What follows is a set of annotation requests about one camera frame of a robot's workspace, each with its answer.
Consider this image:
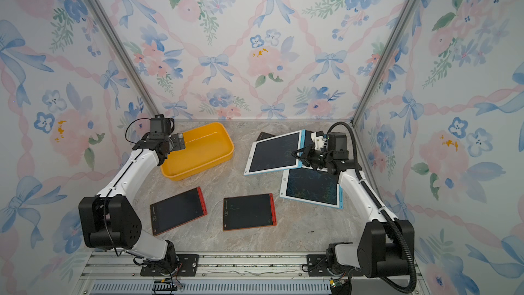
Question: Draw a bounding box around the black corrugated cable conduit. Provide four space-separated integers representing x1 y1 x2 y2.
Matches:
325 121 418 294

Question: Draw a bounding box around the aluminium front rail frame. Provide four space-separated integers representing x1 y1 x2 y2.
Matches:
77 250 427 295

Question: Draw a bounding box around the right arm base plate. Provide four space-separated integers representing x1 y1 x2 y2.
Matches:
301 254 364 279

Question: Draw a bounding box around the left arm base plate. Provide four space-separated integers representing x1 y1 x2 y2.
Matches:
140 253 200 277

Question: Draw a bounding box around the left thin black cable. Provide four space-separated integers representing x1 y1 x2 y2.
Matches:
124 117 152 145

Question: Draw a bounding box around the white blue writing tablet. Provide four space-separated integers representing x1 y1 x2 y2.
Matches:
244 130 306 176
280 167 343 209

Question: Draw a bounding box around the yellow plastic storage box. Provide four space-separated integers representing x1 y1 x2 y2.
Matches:
160 122 235 182

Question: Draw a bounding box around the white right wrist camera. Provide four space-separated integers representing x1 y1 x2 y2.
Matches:
311 131 327 151

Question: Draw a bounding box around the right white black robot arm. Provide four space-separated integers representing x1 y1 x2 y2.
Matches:
293 131 416 280

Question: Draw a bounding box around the red writing tablet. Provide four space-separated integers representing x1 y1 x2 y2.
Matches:
222 193 277 232
257 132 274 141
150 187 207 236

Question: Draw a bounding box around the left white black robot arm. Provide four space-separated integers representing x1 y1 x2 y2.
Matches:
79 115 185 270

